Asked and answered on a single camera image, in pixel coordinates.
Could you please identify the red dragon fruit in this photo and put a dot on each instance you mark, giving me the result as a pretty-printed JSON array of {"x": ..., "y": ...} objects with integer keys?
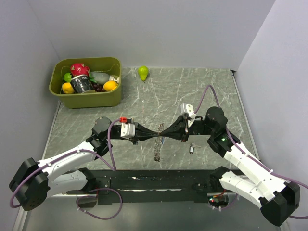
[{"x": 78, "y": 69}]

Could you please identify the black tag key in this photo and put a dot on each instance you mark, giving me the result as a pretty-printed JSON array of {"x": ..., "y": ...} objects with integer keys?
[{"x": 192, "y": 148}]

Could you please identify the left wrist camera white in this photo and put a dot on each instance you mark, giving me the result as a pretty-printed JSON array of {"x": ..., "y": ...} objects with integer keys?
[{"x": 127, "y": 127}]

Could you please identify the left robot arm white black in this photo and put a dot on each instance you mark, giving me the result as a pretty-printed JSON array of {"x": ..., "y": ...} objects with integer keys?
[{"x": 36, "y": 181}]

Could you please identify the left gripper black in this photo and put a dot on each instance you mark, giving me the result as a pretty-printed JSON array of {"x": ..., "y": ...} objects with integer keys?
[{"x": 141, "y": 133}]

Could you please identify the olive green plastic bin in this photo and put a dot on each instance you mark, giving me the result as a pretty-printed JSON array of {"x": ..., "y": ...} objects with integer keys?
[{"x": 109, "y": 65}]

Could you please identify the yellow lemon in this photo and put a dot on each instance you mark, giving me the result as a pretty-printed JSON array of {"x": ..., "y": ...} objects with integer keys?
[{"x": 67, "y": 88}]

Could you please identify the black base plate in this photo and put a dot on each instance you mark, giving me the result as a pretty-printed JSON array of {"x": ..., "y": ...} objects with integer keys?
[{"x": 145, "y": 186}]

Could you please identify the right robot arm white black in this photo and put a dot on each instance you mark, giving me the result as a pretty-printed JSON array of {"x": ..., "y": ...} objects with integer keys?
[{"x": 276, "y": 197}]

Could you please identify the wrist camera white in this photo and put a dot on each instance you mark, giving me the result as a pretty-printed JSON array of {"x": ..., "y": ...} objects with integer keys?
[
  {"x": 127, "y": 127},
  {"x": 187, "y": 112}
]

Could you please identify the dark red grapes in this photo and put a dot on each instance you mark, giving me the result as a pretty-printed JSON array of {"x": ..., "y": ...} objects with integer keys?
[{"x": 98, "y": 87}]

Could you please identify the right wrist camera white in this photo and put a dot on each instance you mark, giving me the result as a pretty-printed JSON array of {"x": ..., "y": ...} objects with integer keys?
[{"x": 187, "y": 112}]

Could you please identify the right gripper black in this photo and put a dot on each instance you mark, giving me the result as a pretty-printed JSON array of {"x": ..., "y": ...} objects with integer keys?
[{"x": 179, "y": 130}]

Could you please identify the metal disc with key rings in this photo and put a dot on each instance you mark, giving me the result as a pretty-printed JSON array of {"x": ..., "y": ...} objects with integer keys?
[{"x": 158, "y": 144}]

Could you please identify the clear plastic bottle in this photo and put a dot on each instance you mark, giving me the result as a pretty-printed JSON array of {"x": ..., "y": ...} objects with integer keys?
[{"x": 102, "y": 78}]

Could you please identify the green lime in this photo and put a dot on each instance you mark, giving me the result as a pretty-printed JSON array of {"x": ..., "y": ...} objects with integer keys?
[{"x": 67, "y": 77}]

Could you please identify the orange fruit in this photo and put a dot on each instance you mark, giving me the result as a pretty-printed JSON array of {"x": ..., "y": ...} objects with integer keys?
[{"x": 110, "y": 85}]

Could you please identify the green pear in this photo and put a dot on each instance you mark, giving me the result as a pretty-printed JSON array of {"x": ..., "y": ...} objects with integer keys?
[{"x": 143, "y": 73}]

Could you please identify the black printed can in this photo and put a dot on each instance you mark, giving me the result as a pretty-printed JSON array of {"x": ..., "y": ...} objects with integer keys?
[{"x": 81, "y": 84}]

